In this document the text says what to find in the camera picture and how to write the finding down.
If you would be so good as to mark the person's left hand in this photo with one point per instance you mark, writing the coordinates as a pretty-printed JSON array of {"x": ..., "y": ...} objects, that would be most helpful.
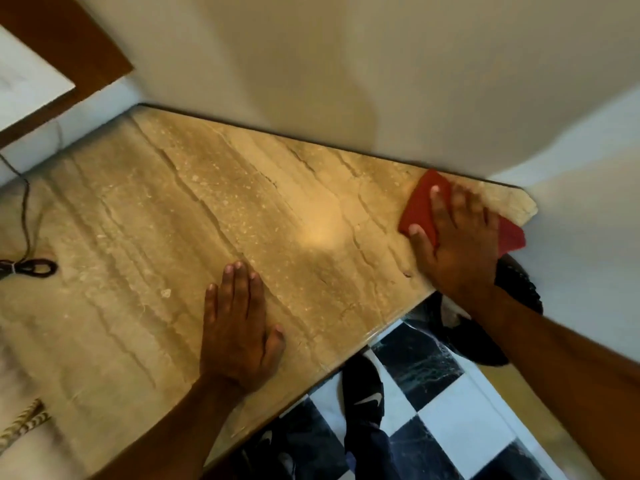
[{"x": 235, "y": 334}]

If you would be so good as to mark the person's right hand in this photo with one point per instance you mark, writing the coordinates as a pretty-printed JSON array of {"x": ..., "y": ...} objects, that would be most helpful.
[{"x": 465, "y": 249}]

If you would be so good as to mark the red cleaning cloth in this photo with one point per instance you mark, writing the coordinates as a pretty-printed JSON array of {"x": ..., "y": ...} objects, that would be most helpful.
[{"x": 420, "y": 204}]

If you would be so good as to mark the person's left forearm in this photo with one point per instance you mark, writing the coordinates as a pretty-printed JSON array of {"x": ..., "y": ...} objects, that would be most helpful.
[{"x": 175, "y": 434}]

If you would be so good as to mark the person's right forearm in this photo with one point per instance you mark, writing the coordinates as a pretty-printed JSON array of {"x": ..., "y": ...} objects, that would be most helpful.
[{"x": 575, "y": 384}]

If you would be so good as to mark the person's black left shoe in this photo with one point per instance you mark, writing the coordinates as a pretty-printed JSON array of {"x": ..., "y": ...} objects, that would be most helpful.
[{"x": 270, "y": 454}]

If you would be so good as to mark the person's black shoe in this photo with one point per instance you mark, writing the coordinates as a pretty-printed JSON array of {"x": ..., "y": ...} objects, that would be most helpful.
[
  {"x": 362, "y": 384},
  {"x": 270, "y": 454}
]

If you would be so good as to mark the person's black right shoe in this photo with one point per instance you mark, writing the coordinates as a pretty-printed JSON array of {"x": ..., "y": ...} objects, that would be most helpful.
[{"x": 362, "y": 384}]

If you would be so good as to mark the person's dark trousers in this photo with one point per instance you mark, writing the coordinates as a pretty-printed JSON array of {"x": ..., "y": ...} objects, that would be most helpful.
[{"x": 370, "y": 454}]

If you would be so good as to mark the black waste bin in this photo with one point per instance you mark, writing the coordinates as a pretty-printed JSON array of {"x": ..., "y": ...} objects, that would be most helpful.
[{"x": 480, "y": 344}]

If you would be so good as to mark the white switch socket panel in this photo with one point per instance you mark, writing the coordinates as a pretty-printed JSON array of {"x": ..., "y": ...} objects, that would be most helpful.
[{"x": 25, "y": 84}]

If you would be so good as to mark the brown wooden wall panel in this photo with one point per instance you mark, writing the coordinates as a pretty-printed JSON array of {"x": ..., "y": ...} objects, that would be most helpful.
[{"x": 65, "y": 34}]

